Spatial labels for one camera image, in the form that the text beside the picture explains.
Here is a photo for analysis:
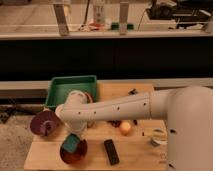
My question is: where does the teal sponge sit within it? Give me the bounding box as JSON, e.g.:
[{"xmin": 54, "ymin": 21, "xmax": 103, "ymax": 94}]
[{"xmin": 62, "ymin": 134, "xmax": 80, "ymax": 153}]

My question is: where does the red bowl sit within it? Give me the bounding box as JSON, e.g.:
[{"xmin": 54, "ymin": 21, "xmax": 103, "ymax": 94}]
[{"xmin": 60, "ymin": 140, "xmax": 87, "ymax": 164}]

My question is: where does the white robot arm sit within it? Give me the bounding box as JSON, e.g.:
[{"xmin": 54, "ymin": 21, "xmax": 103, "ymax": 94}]
[{"xmin": 57, "ymin": 86, "xmax": 213, "ymax": 171}]

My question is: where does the purple bowl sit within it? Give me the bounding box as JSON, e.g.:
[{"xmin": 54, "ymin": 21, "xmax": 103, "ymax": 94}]
[{"xmin": 30, "ymin": 110, "xmax": 60, "ymax": 136}]

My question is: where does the dark grape bunch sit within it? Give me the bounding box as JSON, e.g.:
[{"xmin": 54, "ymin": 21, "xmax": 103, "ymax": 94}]
[{"xmin": 108, "ymin": 120, "xmax": 121, "ymax": 128}]

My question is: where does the orange fruit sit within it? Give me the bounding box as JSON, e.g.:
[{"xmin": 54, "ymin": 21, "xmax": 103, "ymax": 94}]
[{"xmin": 119, "ymin": 121, "xmax": 132, "ymax": 136}]

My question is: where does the green plastic bin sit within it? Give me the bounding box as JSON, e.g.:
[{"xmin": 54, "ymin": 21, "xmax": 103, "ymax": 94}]
[{"xmin": 45, "ymin": 75, "xmax": 97, "ymax": 110}]

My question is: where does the red object on shelf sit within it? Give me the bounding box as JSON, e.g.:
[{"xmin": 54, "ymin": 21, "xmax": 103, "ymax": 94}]
[{"xmin": 89, "ymin": 23, "xmax": 105, "ymax": 31}]

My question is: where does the green object on shelf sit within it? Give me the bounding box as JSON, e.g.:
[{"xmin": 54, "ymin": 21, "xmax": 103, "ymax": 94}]
[{"xmin": 110, "ymin": 22, "xmax": 134, "ymax": 30}]

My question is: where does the black remote control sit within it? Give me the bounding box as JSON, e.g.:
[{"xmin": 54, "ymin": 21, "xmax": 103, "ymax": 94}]
[{"xmin": 104, "ymin": 139, "xmax": 120, "ymax": 165}]

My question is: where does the black equipment on shelf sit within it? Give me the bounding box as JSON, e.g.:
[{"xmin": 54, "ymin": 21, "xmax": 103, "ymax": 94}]
[{"xmin": 146, "ymin": 0, "xmax": 213, "ymax": 20}]

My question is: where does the right metal bracket post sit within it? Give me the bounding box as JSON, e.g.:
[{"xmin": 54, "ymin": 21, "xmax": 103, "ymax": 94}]
[{"xmin": 119, "ymin": 1, "xmax": 129, "ymax": 35}]

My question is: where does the metal bracket post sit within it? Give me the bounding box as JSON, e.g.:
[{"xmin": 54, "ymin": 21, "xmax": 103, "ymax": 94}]
[
  {"xmin": 119, "ymin": 1, "xmax": 129, "ymax": 35},
  {"xmin": 53, "ymin": 0, "xmax": 69, "ymax": 36}
]

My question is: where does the left metal bracket post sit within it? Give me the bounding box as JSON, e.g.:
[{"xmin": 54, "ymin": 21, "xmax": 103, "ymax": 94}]
[{"xmin": 53, "ymin": 0, "xmax": 69, "ymax": 36}]

